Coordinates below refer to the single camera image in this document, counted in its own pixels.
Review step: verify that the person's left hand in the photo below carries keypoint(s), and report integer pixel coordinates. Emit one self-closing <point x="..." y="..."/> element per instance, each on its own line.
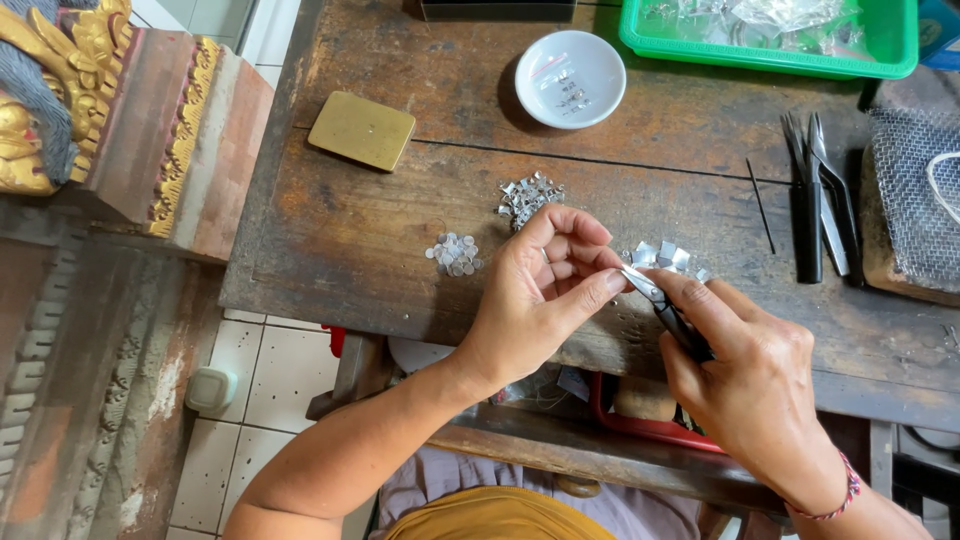
<point x="517" y="315"/>

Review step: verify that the person's right hand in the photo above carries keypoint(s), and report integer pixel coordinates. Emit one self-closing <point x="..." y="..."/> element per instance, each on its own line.
<point x="757" y="390"/>

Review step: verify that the crumpled clear plastic bag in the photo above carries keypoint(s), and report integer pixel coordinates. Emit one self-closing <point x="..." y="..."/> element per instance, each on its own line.
<point x="536" y="386"/>

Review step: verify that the pile of silver discs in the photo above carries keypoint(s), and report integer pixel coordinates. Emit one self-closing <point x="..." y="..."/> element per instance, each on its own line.
<point x="454" y="255"/>

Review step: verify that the white plate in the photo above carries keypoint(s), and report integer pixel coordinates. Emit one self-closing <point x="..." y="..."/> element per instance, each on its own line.
<point x="416" y="356"/>

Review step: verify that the red plastic tray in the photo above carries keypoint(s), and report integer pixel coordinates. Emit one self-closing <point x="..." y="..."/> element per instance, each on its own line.
<point x="652" y="431"/>

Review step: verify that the pile of bent silver pieces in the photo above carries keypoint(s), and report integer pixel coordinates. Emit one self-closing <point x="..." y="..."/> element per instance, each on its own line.
<point x="529" y="196"/>

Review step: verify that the wooden drawer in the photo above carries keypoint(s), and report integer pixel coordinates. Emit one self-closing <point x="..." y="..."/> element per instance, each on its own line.
<point x="570" y="454"/>

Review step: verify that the pile of silver sheet squares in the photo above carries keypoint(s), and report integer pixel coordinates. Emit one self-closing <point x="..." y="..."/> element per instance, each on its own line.
<point x="664" y="255"/>

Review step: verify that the dark metal pliers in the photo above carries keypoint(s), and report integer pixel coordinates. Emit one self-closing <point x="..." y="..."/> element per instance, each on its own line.
<point x="810" y="232"/>

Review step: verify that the lilac trousers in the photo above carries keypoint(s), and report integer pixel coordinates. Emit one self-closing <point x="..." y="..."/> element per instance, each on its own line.
<point x="450" y="472"/>

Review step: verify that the wooden block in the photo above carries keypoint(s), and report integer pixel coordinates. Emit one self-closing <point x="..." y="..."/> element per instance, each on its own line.
<point x="877" y="262"/>

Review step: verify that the silver metal tweezers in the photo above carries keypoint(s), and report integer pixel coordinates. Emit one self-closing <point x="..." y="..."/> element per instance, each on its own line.
<point x="831" y="225"/>

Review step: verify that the thin black needle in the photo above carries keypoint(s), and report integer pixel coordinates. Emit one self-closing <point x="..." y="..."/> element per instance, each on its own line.
<point x="760" y="206"/>

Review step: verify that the small red object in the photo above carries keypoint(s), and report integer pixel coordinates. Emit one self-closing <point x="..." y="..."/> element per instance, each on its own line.
<point x="335" y="341"/>

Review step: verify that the yellow shirt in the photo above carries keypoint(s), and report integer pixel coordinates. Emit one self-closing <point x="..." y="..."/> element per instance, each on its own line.
<point x="499" y="517"/>

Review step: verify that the black metal tweezers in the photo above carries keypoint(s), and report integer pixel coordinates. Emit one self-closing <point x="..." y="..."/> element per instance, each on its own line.
<point x="847" y="206"/>

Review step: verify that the small clear plastic bag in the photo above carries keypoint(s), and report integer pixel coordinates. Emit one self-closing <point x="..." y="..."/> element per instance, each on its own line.
<point x="568" y="86"/>

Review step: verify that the brass rectangular block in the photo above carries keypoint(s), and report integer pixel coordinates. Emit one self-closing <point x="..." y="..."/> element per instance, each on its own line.
<point x="361" y="131"/>

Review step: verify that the white ceramic bowl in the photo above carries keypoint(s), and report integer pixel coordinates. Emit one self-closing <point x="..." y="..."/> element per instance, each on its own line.
<point x="555" y="52"/>

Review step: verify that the black box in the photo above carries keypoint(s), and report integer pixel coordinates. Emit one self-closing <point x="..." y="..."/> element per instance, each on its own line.
<point x="499" y="9"/>

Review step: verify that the small white plastic container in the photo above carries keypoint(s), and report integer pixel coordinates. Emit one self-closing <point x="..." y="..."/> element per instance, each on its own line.
<point x="211" y="389"/>

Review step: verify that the heap of clear plastic bags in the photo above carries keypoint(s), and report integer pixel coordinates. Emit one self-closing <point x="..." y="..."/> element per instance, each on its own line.
<point x="772" y="22"/>

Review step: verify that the green plastic tray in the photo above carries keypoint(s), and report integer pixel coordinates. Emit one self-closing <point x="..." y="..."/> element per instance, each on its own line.
<point x="892" y="45"/>

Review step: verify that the blue box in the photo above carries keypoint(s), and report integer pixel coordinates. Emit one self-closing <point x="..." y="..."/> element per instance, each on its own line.
<point x="941" y="34"/>

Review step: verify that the carved stone base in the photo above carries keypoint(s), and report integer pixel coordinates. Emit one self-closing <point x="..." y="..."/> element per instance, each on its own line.
<point x="75" y="390"/>

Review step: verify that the gilded carved statue pedestal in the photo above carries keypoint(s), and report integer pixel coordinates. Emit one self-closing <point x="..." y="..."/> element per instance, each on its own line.
<point x="135" y="112"/>

